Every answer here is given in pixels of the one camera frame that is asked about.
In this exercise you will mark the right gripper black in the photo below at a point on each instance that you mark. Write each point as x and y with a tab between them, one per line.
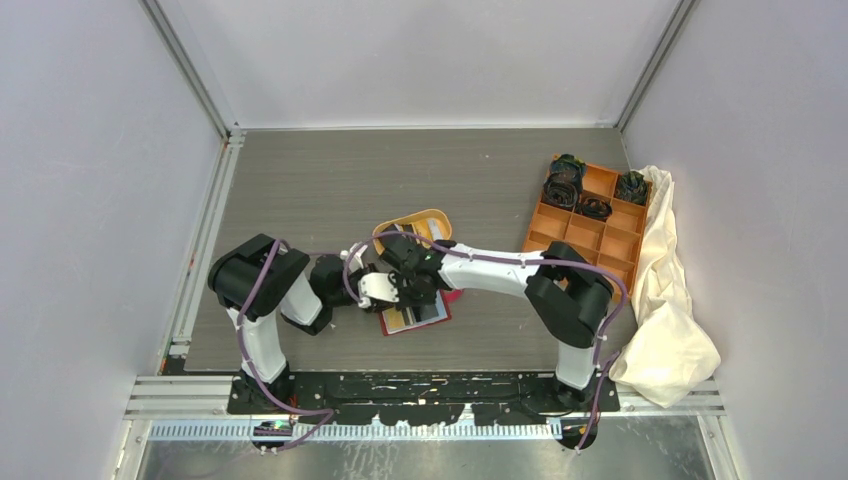
397	278

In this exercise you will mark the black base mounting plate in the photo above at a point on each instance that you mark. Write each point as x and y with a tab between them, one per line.
439	398

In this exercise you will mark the red card holder wallet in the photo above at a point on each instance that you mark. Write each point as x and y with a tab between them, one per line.
434	314

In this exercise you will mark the gold credit card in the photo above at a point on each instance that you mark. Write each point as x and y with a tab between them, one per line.
396	321

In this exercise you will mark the cream cloth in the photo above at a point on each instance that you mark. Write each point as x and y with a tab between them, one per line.
670	353

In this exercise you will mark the rolled dark patterned belt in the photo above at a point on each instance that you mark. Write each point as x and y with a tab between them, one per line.
568	163

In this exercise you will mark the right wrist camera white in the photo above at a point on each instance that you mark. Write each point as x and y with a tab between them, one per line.
377	292

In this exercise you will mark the rolled black belt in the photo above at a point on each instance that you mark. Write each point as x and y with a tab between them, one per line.
562	190

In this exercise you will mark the rolled green dark belt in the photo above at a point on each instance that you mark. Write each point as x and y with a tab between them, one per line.
632	187

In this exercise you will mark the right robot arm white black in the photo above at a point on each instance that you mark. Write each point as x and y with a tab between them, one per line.
569	295

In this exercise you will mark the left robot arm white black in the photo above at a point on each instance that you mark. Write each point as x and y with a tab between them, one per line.
258	283

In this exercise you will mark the orange compartment organizer tray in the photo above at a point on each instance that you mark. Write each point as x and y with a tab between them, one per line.
605	231

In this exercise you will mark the orange oval card tray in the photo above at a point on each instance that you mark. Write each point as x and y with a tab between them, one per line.
415	223

